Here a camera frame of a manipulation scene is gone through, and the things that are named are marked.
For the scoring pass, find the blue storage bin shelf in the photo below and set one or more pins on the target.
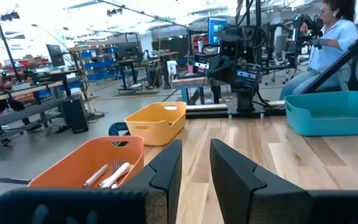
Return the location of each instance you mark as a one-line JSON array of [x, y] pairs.
[[98, 65]]

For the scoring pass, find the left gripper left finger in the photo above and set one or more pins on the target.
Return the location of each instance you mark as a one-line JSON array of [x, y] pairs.
[[104, 205]]

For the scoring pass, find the orange plastic bin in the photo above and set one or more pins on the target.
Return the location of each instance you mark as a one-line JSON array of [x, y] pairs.
[[73, 161]]

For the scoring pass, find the yellow plastic bin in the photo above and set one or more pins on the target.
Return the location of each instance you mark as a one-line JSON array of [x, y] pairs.
[[154, 130]]

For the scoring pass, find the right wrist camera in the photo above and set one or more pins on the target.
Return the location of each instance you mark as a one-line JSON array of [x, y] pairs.
[[232, 46]]

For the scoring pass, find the wooden table blue legs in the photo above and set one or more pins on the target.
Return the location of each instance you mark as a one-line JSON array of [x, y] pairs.
[[191, 81]]

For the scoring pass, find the black computer tower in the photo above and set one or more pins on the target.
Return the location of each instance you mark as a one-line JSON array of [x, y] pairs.
[[75, 115]]

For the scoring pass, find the wooden workbench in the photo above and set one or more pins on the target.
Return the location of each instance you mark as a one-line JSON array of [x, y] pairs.
[[17, 92]]

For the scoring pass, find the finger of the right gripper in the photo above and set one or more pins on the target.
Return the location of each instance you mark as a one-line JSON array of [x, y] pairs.
[[249, 79], [207, 65]]

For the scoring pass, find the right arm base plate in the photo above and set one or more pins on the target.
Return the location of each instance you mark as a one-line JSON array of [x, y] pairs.
[[269, 112]]

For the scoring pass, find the computer monitor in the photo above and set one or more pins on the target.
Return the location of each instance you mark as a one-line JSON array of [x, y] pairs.
[[217, 31], [55, 55]]

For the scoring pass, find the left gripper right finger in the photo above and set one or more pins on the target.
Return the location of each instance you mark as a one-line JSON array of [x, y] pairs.
[[275, 205]]

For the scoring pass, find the teal plastic bin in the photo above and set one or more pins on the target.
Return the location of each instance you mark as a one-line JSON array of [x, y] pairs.
[[328, 124]]

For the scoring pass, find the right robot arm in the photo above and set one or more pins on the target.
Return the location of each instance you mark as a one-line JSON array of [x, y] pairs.
[[245, 99]]

